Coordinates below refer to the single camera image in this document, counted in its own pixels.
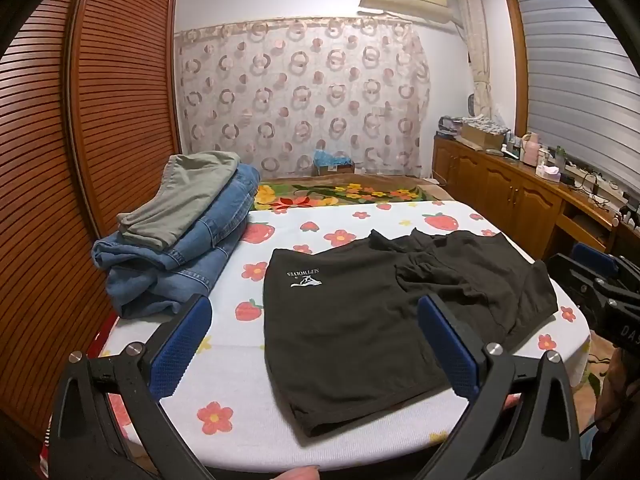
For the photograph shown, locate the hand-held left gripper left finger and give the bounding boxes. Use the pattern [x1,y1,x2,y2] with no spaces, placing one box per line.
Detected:
[50,294,213,480]

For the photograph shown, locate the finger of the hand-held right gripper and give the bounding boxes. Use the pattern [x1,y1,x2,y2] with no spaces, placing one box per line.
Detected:
[546,254,601,307]
[571,242,623,273]

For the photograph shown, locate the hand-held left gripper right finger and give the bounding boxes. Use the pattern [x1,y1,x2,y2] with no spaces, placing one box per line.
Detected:
[416,294,583,480]

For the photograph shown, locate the black pants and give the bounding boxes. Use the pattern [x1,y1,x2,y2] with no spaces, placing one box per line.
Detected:
[262,228,559,447]

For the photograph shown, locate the grey-green pants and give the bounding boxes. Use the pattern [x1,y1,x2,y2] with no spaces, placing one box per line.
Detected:
[117,151,242,250]

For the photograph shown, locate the person's left hand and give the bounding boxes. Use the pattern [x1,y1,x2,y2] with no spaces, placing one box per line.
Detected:
[277,465,321,480]

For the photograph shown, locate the white power strip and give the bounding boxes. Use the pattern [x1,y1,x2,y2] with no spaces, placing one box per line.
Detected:
[562,162,626,201]

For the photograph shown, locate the blue jeans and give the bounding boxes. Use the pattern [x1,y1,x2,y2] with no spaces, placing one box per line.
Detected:
[91,164,262,320]

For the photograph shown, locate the wooden cabinet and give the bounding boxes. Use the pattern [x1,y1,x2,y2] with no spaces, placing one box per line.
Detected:
[432,135,640,271]

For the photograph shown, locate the white flower print bed sheet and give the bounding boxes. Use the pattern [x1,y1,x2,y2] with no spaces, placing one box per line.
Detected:
[97,200,592,473]

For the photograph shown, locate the open cardboard box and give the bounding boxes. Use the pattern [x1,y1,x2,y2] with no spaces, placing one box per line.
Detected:
[460,119,506,151]

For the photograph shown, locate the grey window blind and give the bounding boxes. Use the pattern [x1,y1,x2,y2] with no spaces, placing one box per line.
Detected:
[512,0,640,196]

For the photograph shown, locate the floral blanket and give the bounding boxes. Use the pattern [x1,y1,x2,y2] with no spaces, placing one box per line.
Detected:
[250,176,446,212]

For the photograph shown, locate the cardboard box with blue bag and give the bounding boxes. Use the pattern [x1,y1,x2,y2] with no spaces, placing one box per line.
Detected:
[312,150,356,177]

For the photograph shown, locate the cream curtain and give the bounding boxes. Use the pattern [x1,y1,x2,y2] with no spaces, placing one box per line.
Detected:
[455,0,507,123]

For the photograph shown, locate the wooden louvered wardrobe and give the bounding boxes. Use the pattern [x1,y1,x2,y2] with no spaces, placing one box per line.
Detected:
[0,0,182,441]

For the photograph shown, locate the circle pattern curtain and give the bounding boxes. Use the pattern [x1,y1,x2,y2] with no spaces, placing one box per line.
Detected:
[174,16,432,180]

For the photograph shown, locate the black cable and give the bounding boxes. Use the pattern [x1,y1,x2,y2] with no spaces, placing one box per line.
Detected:
[580,355,626,441]

